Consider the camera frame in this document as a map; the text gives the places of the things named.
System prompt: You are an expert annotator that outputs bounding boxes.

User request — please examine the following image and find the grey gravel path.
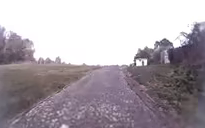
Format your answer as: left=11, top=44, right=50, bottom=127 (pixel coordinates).
left=8, top=65, right=172, bottom=128

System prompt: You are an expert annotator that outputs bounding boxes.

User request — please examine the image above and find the small white building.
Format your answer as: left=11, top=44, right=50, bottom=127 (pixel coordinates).
left=134, top=56, right=149, bottom=67

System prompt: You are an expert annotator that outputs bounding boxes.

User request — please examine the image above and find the pale building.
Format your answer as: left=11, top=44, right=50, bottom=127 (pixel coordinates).
left=159, top=49, right=171, bottom=65

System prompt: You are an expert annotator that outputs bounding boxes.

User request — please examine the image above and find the grass bank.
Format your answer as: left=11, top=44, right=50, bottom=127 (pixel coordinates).
left=121, top=62, right=205, bottom=128

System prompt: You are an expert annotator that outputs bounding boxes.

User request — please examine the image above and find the group of trees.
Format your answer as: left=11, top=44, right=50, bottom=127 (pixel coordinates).
left=0, top=15, right=63, bottom=66
left=133, top=19, right=205, bottom=66

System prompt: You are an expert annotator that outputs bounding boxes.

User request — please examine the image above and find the grass verge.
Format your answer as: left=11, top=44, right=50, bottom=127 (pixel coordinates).
left=0, top=63, right=103, bottom=128

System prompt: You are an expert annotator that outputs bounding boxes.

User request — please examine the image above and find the dark hedge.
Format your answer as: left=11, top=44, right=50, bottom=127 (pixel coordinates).
left=167, top=44, right=205, bottom=66

